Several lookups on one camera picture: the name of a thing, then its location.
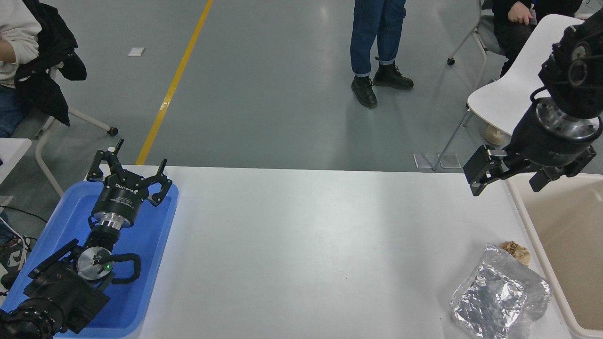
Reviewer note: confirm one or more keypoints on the person in dark top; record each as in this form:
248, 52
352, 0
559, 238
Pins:
509, 35

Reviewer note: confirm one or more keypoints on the crumpled tan paper ball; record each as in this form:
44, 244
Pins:
518, 253

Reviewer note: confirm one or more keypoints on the black and white shoe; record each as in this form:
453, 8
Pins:
14, 256

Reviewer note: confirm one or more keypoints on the silver foil plate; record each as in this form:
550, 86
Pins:
497, 296

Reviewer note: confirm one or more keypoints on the small beige rounded object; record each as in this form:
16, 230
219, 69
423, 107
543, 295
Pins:
494, 135

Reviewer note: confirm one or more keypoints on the blue plastic tray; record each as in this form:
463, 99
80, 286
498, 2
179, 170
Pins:
150, 245

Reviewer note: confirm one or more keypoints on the large pale bin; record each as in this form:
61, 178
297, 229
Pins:
570, 245

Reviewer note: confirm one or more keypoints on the white frame wheeled chair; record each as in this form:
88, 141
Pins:
89, 120

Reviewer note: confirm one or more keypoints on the white side table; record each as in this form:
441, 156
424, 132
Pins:
12, 155

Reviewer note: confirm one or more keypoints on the black jacket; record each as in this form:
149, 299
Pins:
47, 47

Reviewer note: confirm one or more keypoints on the grey wheeled chair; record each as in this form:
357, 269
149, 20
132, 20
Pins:
490, 37

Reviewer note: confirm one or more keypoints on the white paper scrap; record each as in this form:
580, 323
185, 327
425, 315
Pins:
136, 52

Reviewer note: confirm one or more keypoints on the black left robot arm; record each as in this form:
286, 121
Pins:
61, 292

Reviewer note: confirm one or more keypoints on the person beside black jacket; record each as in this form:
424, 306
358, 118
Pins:
16, 28

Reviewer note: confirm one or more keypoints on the person's hand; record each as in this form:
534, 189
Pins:
7, 52
520, 13

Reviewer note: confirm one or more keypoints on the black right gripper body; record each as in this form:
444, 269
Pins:
537, 143

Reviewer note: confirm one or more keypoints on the clear square floor plate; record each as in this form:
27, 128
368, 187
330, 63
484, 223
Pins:
425, 161
451, 160

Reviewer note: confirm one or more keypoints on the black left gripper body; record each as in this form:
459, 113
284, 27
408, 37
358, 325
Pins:
123, 197

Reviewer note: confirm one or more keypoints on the walking person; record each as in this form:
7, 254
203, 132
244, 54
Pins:
372, 37

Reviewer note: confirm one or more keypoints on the white shell chair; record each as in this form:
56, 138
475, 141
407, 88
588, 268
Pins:
509, 94

